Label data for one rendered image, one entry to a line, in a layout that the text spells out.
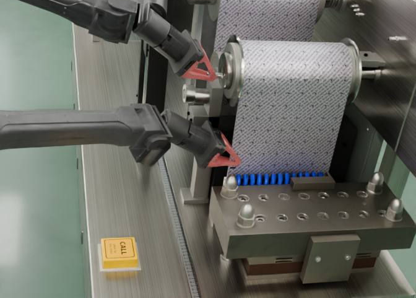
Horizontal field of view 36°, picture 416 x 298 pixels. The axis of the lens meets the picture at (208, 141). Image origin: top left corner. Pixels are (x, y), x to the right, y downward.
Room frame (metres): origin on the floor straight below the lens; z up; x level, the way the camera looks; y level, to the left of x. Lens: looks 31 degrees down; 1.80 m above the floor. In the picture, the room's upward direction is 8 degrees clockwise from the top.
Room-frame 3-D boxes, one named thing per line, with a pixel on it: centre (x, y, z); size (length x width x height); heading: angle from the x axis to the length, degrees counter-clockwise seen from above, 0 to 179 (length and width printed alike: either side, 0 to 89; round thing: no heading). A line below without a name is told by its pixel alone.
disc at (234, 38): (1.21, -0.03, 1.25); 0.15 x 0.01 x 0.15; 16
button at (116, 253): (0.99, 0.15, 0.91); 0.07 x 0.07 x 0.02; 16
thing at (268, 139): (1.18, -0.16, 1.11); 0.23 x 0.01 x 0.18; 106
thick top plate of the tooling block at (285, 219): (1.08, -0.23, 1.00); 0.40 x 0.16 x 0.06; 106
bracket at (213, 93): (1.23, 0.02, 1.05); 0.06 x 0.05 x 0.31; 106
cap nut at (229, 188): (1.08, -0.06, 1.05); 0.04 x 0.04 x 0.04
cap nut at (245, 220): (0.99, -0.09, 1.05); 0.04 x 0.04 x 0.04
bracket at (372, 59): (1.29, -0.32, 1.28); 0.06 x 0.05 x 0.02; 106
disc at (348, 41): (1.28, -0.27, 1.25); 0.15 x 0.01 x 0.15; 16
